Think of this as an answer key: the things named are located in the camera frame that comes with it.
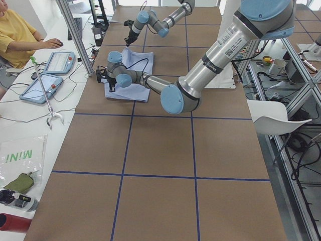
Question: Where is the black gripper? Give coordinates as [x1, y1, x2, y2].
[124, 28, 138, 47]
[105, 73, 116, 92]

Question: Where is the light blue striped shirt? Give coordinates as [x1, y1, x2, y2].
[101, 47, 154, 102]

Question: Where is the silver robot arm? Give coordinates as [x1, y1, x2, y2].
[124, 0, 195, 47]
[105, 1, 296, 114]

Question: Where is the black keyboard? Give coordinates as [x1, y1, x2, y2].
[67, 17, 83, 41]

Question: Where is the upper blue teach pendant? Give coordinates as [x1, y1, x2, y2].
[44, 52, 75, 75]

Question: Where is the blue teach pendant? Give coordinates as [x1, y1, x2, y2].
[19, 73, 63, 104]
[44, 52, 75, 75]

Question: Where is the lower blue teach pendant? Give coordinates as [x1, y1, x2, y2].
[19, 73, 63, 104]

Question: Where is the reacher grabber stick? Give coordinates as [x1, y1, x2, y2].
[30, 57, 64, 130]

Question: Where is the person in yellow shirt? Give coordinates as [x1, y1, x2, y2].
[1, 1, 60, 69]

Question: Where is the clear plastic bag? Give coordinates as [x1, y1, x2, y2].
[1, 134, 47, 188]

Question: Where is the green cloth pouch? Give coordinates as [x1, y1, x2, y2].
[4, 172, 34, 194]

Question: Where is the plastic water bottle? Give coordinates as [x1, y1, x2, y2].
[1, 189, 39, 212]

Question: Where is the white plastic chair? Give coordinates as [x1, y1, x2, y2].
[247, 99, 312, 135]

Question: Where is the red cylinder bottle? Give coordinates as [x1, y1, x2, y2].
[1, 213, 32, 233]

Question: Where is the aluminium frame post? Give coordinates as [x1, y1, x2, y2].
[56, 0, 94, 77]

